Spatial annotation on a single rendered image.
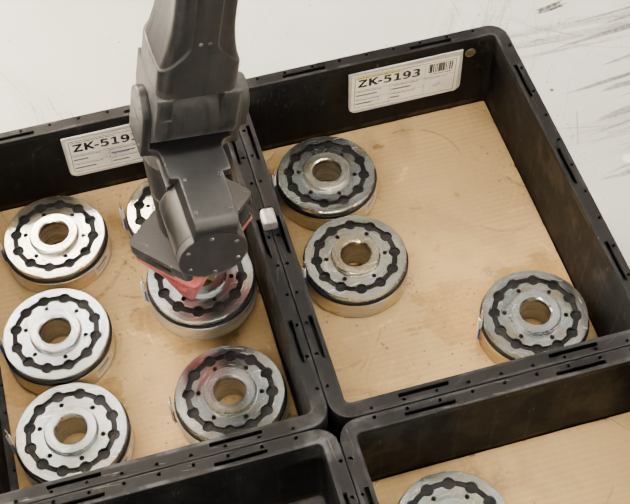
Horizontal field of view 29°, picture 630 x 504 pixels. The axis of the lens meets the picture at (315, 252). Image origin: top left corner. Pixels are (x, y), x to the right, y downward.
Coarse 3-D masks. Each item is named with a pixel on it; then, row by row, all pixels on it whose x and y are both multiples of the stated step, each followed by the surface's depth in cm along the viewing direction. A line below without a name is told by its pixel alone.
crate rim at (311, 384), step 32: (32, 128) 122; (64, 128) 122; (256, 192) 117; (256, 224) 115; (288, 288) 111; (288, 320) 109; (320, 384) 105; (320, 416) 103; (192, 448) 102; (224, 448) 102; (64, 480) 100; (96, 480) 100
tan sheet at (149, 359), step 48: (96, 192) 130; (0, 240) 127; (0, 288) 123; (96, 288) 123; (0, 336) 120; (144, 336) 120; (240, 336) 120; (96, 384) 117; (144, 384) 117; (144, 432) 114
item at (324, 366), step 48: (384, 48) 127; (432, 48) 127; (528, 96) 123; (576, 192) 116; (288, 240) 114; (624, 288) 110; (624, 336) 107; (336, 384) 105; (432, 384) 105; (480, 384) 105
